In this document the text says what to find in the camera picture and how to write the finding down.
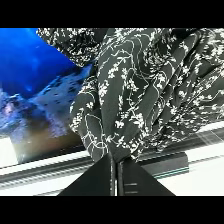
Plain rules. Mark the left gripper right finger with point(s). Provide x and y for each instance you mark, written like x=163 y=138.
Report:
x=136 y=181

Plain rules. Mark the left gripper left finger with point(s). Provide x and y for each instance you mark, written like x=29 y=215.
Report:
x=96 y=181

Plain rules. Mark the black floral shirt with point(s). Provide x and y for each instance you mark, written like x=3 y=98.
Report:
x=140 y=86

